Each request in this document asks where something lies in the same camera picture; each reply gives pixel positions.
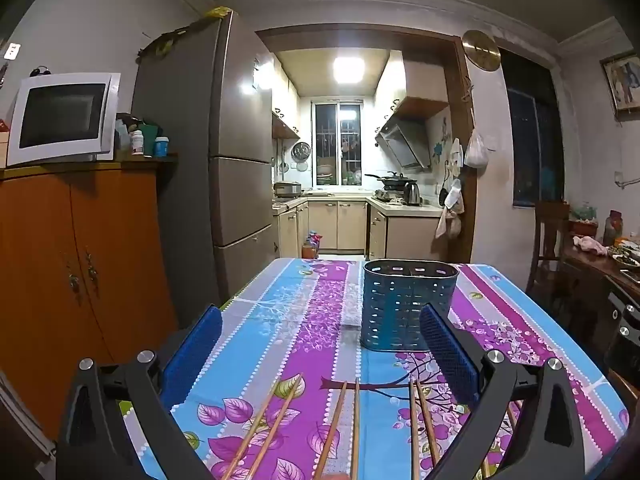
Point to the glass jar red lid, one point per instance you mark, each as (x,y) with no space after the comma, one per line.
(612,230)

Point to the framed elephant picture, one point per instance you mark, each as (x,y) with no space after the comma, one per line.
(625,82)

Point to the dark green leafy bundle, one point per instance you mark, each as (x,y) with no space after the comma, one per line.
(167,42)

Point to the white bottle red label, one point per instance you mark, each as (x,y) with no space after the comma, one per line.
(137,144)

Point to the brown refrigerator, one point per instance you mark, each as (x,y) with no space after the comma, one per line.
(240,125)

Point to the steel electric kettle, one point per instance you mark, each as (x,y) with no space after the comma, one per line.
(413,194)

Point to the blue perforated utensil holder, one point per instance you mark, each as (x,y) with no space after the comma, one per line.
(395,305)

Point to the beige wall cabinet over hood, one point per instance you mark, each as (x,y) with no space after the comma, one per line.
(420,80)

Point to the beige wall cabinet over sink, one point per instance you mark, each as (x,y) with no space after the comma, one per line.
(285,105)

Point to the yellow bag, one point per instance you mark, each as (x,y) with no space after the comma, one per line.
(218,11)

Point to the round gold wall clock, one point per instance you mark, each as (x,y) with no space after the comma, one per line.
(480,50)

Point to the black wok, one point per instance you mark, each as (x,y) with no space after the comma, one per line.
(392,180)

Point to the hanging white plastic bag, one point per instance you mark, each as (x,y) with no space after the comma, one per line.
(476,152)

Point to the blue label white jar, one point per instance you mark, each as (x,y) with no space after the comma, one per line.
(161,147)

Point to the barred kitchen window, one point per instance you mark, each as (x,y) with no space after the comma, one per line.
(337,145)

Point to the oil bottles on floor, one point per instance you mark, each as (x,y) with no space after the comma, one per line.
(311,247)

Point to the steel range hood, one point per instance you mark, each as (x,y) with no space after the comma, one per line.
(405,140)

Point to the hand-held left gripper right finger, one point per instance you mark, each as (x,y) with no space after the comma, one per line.
(450,355)

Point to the beige kitchen base cabinets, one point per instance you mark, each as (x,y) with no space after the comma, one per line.
(350,227)

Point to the white microwave oven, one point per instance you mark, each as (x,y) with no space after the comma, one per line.
(60,115)

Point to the group of white bowls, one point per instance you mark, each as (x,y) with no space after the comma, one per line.
(627,257)

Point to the dark room window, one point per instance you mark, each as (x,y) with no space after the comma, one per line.
(530,150)

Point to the hanging beige cloth bag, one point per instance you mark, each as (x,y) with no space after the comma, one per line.
(450,225)

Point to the floral striped tablecloth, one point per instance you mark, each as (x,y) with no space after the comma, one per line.
(320,320)

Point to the white wall socket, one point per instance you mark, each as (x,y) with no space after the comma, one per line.
(12,51)

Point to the wooden dining chair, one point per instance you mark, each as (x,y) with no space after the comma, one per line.
(547,230)

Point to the brown door frame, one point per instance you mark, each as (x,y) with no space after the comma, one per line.
(462,110)

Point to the square kitchen ceiling light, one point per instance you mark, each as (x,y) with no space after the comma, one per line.
(349,70)

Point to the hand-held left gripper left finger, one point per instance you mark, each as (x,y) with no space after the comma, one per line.
(192,350)

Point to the round steel sieve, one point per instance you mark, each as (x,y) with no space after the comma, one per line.
(301,152)

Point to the green plastic container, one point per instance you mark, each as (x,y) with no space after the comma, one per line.
(149,132)

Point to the orange wooden cabinet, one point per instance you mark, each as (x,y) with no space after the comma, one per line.
(40,270)

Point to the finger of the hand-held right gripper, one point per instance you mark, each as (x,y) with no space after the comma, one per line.
(625,340)

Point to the pink cloth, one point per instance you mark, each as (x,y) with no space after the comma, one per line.
(590,245)

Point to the set of wooden chopsticks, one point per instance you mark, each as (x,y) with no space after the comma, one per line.
(355,425)

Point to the fridge door magnet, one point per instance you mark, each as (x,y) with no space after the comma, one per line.
(256,74)

